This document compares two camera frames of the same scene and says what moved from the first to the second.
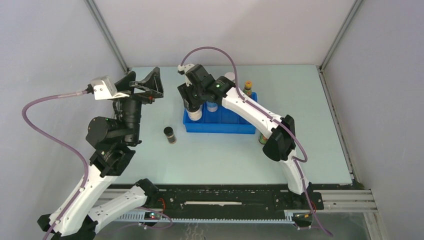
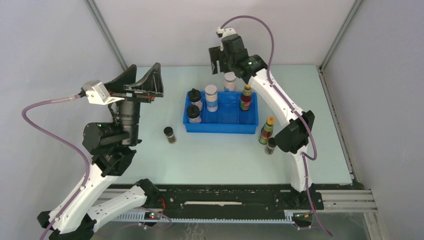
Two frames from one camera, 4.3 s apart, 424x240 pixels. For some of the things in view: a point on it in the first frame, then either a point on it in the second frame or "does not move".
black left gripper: (152, 83) does not move
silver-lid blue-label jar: (230, 75) does not move
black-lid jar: (195, 115) does not move
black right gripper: (186, 91) to (216, 54)
